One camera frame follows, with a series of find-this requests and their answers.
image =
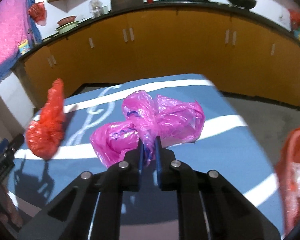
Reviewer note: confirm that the red bag hanging on wall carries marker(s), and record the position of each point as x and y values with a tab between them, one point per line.
38	13

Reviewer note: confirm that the clear bagged jars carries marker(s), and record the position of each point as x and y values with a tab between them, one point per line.
97	9

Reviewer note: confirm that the yellow detergent bottle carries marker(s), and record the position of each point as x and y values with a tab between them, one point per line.
23	47

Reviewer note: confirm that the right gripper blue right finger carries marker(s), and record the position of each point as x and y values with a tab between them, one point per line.
209	206

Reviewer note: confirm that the pink blue hanging towel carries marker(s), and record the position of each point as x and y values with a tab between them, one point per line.
15	22

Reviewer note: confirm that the large clear bubble wrap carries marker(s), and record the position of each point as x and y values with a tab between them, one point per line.
295	179

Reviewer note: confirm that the magenta purple plastic bag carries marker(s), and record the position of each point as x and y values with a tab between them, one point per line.
172	120

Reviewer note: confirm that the red plastic bag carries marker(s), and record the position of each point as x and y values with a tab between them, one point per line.
44	136

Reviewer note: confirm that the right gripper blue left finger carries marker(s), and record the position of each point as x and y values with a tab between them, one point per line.
90	206

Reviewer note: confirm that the red plastic trash basket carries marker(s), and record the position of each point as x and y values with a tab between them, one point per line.
288	173

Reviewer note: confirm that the stacked plastic basins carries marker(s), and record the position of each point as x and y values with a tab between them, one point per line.
66	24

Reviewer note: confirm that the lower wooden cabinets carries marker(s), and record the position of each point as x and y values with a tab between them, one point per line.
240	52

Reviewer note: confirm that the person left hand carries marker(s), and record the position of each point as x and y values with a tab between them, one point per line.
10	213

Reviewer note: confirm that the blue white striped tablecloth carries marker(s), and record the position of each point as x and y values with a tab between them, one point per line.
226	145

